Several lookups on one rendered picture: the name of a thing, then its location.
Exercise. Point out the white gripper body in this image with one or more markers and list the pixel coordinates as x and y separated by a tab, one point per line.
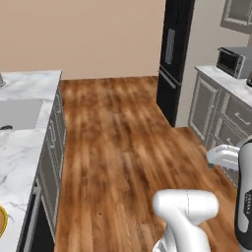
223	157

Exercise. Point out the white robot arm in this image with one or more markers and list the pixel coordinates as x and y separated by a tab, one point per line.
183	210

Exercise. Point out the grey base cabinet door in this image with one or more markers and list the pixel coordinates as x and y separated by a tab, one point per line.
203	106

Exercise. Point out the grey island cabinet run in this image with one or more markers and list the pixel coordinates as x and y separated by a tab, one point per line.
52	154

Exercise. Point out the grey drawer front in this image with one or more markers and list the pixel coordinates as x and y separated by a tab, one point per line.
238	113
226	133

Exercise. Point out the dark countertop appliance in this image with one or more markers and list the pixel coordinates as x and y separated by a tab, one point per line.
249	78

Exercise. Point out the black fridge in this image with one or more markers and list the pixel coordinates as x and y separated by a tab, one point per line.
174	82

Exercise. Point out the grey toaster oven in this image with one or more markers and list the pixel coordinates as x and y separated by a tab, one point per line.
231	60

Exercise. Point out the black dishwasher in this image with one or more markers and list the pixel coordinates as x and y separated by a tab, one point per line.
41	233

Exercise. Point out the grey sink basin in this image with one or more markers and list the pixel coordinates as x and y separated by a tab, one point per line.
18	114

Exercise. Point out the yellow round plate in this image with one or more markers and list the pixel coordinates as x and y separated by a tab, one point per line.
2	221

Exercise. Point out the grey tap base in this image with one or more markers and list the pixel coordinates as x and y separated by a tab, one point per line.
1	80

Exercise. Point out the grey wall cabinet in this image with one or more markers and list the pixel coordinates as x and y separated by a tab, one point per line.
238	13

